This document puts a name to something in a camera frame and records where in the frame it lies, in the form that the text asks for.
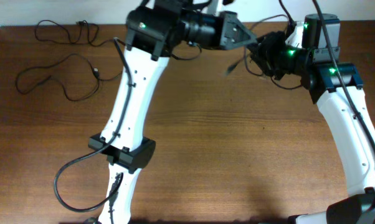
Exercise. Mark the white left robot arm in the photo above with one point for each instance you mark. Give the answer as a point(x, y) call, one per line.
point(152, 34)

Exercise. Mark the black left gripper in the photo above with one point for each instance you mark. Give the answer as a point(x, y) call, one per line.
point(225, 25)

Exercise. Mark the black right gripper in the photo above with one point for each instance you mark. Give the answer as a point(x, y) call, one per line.
point(248, 49)

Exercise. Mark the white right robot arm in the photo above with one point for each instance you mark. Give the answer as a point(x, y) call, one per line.
point(310, 50)

